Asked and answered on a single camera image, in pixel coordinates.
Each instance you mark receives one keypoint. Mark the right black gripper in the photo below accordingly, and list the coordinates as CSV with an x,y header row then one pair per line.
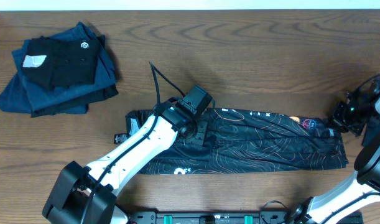
x,y
341,115

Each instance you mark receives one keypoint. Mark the blue folded garment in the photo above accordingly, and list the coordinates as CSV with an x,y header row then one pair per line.
x,y
21,95

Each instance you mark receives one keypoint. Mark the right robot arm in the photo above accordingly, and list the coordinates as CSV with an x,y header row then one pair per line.
x,y
362,187

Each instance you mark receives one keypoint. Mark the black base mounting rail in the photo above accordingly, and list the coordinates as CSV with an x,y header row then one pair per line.
x,y
207,218

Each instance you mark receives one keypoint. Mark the black jersey with orange lines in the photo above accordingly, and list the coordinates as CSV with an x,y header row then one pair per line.
x,y
240,141

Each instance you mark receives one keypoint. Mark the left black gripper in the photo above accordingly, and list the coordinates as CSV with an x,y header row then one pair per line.
x,y
201,134

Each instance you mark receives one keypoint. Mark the black folded shirt on stack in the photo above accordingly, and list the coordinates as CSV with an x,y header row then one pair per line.
x,y
57,63

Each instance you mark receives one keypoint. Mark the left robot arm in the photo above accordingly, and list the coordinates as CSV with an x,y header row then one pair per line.
x,y
88,194

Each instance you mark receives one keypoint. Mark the dark garment at right edge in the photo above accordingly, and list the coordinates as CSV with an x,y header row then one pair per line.
x,y
372,129

